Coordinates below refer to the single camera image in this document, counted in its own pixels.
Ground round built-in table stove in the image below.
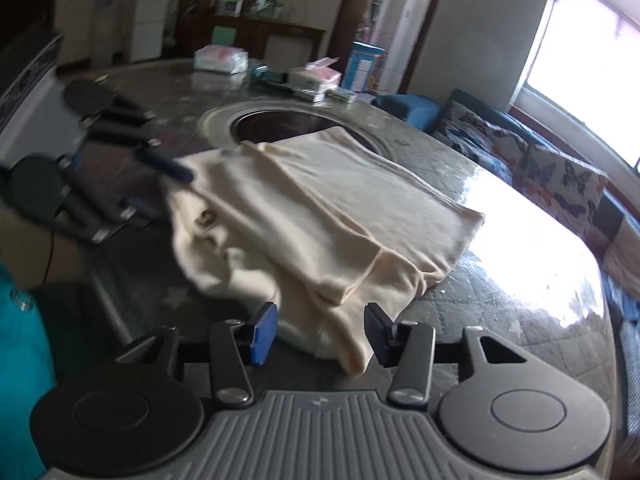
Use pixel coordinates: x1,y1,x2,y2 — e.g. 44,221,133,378
197,100,402,162

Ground light blue cabinet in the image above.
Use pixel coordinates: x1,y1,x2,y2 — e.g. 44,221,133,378
343,41,387,94

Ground dark wooden door frame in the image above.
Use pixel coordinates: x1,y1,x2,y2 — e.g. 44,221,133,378
327,0,453,95

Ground large butterfly print cushion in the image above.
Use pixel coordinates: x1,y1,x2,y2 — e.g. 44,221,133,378
520,142,610,227

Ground dark wooden display cabinet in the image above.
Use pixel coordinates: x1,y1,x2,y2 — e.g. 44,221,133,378
175,0,327,62

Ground black cable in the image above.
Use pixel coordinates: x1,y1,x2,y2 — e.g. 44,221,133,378
42,232,56,285

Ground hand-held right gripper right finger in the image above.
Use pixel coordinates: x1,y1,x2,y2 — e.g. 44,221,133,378
364,303,530,407

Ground white pink tissue pack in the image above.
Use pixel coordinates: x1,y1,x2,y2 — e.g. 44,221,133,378
193,44,250,75

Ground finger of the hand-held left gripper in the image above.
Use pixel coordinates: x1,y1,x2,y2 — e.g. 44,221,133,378
50,160,171,247
80,101,196,184

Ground small butterfly print cushion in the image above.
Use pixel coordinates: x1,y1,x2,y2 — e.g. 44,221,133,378
431,99,530,172

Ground water dispenser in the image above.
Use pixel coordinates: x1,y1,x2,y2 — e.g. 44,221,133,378
91,0,122,60

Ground cream long-sleeved shirt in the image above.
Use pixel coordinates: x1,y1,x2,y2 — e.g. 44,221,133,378
167,127,487,375

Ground white tissue box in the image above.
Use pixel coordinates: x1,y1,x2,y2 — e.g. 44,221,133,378
287,57,344,94

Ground blue corner sofa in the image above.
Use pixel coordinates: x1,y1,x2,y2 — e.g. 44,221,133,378
372,87,640,433

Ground window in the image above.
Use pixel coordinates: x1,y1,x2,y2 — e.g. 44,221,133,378
509,0,640,173

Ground white refrigerator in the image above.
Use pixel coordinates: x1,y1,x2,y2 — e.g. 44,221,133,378
122,0,174,64

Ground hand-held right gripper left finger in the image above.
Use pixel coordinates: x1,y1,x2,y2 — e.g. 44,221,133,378
116,302,279,408

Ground teal cloth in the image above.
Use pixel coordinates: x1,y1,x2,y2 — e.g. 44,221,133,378
0,260,57,480

